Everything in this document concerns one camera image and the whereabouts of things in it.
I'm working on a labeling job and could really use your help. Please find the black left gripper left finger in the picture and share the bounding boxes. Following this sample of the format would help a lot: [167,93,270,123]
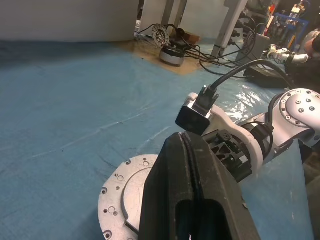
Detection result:
[138,131,201,240]

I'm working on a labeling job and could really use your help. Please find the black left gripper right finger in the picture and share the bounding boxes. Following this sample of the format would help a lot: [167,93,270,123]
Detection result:
[183,131,261,240]

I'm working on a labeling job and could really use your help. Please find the silver motor stator housing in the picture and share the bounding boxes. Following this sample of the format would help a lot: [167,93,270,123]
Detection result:
[97,154,161,240]

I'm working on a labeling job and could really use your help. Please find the spare silver motor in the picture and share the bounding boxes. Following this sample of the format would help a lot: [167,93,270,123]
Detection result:
[159,44,186,68]

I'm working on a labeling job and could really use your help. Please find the black power adapter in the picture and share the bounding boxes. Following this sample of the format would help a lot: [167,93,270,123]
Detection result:
[243,66,289,89]

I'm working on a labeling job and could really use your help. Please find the grey flat panel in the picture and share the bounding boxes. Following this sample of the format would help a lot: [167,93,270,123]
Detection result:
[234,32,271,63]

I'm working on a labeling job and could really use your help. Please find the brown box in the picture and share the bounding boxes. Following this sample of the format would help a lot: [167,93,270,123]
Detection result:
[184,31,201,44]

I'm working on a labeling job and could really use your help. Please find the white metal table leg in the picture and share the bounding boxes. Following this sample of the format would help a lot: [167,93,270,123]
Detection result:
[212,0,249,58]

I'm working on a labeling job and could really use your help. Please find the tan cardboard board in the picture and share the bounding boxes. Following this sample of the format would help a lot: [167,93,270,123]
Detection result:
[122,39,210,76]

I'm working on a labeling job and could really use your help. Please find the blue storage rack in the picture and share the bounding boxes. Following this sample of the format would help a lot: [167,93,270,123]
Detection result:
[268,11,311,48]

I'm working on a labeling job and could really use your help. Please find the white backdrop panel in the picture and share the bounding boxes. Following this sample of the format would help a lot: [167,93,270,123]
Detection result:
[0,0,141,43]

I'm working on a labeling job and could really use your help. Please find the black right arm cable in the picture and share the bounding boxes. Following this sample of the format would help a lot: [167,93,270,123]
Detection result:
[194,59,295,113]

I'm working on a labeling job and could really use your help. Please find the white cabinet frame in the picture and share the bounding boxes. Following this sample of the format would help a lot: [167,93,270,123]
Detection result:
[139,0,188,38]

